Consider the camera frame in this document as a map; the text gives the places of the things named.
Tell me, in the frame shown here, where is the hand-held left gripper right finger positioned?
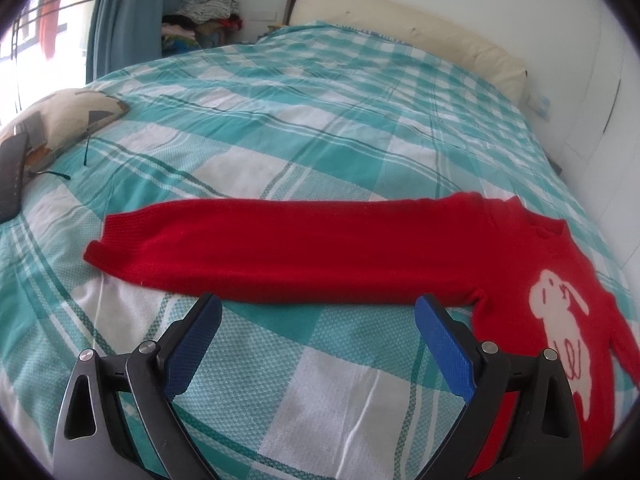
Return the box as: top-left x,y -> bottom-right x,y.
415,294 -> 586,480

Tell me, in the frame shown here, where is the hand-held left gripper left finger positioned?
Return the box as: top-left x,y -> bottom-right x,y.
52,291 -> 223,480

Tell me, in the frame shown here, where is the red knit sweater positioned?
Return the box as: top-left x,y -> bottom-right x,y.
83,192 -> 640,480

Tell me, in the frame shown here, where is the pile of clothes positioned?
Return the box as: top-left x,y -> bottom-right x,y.
161,0 -> 245,54

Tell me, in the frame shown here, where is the flat black object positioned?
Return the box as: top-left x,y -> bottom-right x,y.
0,132 -> 28,223

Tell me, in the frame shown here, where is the teal plaid bedsheet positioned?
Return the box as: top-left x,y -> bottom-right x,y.
0,20 -> 640,480

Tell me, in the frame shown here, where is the beige patterned pillow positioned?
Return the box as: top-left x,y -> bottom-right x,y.
0,88 -> 130,173

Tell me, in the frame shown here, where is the blue curtain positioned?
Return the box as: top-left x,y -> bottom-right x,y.
86,0 -> 174,83

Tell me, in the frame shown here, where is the brown wooden board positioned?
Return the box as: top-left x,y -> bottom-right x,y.
273,0 -> 301,29

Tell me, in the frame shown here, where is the red hanging garment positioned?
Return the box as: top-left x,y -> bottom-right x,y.
39,0 -> 66,57

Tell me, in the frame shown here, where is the dark green cord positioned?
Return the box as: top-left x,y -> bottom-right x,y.
29,135 -> 92,182

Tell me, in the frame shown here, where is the white wall socket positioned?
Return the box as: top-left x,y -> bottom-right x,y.
531,92 -> 552,122

